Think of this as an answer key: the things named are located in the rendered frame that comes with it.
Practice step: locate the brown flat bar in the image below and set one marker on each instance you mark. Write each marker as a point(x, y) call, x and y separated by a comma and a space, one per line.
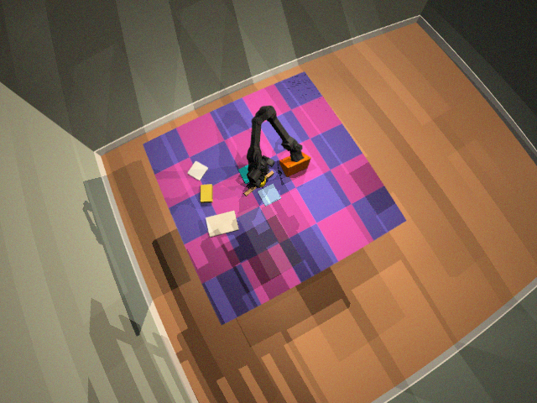
point(254, 187)

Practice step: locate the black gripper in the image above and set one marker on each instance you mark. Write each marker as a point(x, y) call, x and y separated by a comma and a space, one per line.
point(261, 178)

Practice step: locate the cream flat square tile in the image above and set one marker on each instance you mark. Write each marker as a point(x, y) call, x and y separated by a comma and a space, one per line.
point(197, 170)

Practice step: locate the yellow block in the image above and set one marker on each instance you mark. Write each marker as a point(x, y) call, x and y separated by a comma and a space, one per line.
point(206, 193)

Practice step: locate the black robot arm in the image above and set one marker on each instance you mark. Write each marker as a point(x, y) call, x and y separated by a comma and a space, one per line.
point(257, 162)

